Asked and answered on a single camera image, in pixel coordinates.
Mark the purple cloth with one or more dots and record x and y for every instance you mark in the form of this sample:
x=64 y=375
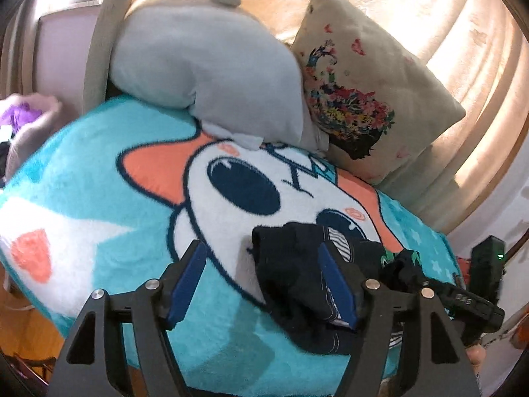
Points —
x=20 y=115

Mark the cream bed headboard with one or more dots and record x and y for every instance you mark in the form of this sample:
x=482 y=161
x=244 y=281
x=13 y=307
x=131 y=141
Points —
x=107 y=29

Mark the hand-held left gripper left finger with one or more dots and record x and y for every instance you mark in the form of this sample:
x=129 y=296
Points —
x=188 y=287

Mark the pink cabinet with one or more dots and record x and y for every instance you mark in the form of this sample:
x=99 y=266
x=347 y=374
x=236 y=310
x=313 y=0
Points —
x=66 y=49

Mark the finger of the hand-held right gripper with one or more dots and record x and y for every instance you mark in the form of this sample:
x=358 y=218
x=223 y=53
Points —
x=413 y=278

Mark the beige floral print pillow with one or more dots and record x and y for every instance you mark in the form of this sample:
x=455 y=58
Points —
x=372 y=74

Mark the black pants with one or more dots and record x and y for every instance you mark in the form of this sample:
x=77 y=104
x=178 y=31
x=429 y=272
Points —
x=289 y=281

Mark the beige curtain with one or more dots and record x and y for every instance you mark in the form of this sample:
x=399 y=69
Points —
x=467 y=41

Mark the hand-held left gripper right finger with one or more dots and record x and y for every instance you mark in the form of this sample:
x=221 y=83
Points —
x=337 y=291

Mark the teal printed blanket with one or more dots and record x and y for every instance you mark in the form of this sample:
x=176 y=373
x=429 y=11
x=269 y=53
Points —
x=103 y=198

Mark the grey plush pillow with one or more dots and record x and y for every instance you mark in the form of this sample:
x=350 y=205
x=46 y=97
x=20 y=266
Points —
x=215 y=70

